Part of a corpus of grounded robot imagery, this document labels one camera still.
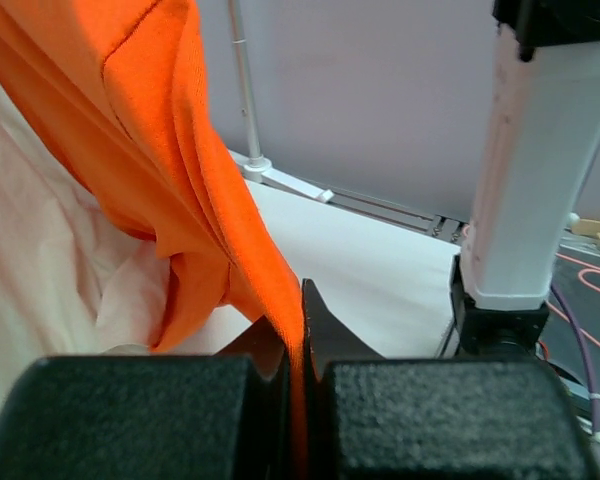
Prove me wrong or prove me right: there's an orange t shirt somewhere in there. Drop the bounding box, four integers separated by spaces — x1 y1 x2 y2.
0 1 308 479

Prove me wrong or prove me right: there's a white clothes rack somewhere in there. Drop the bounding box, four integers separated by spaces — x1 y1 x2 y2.
227 0 334 204

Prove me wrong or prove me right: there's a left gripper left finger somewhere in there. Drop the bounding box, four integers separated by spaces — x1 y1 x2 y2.
0 319 289 479

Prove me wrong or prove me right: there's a white t shirt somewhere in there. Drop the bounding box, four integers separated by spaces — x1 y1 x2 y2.
0 86 170 409

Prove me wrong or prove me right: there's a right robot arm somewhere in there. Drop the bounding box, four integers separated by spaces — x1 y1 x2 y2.
450 1 600 355

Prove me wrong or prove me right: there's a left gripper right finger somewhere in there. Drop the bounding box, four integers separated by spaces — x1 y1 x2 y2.
302 279 600 479

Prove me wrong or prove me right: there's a beige hanger on floor right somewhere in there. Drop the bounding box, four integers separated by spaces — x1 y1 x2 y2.
568 213 600 242

